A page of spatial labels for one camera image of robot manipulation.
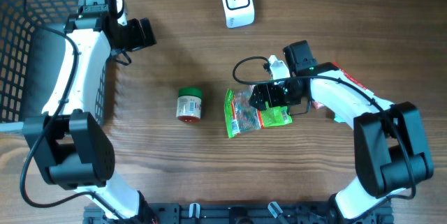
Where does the red Kleenex tissue pack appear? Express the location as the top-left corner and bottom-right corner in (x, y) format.
(312, 100), (325, 110)

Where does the mint green wipes pack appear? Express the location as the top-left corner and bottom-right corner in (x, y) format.
(334, 114), (345, 123)

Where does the red stick packet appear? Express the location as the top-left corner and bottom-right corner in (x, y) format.
(332, 61), (374, 96)

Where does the green gummy candy bag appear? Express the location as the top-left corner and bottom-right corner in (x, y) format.
(223, 87), (293, 138)

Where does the green lid spice jar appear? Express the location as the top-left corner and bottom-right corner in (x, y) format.
(176, 87), (203, 123)

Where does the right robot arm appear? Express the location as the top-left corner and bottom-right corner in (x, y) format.
(249, 40), (434, 223)

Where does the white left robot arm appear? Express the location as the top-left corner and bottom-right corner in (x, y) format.
(23, 0), (158, 223)

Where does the white barcode scanner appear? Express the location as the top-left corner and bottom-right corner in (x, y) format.
(221, 0), (255, 29)

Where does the grey plastic basket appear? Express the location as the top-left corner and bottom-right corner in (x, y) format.
(1, 0), (111, 134)

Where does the black right camera cable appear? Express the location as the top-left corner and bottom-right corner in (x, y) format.
(232, 56), (418, 200)

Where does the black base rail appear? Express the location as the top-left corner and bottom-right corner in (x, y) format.
(82, 201), (395, 224)

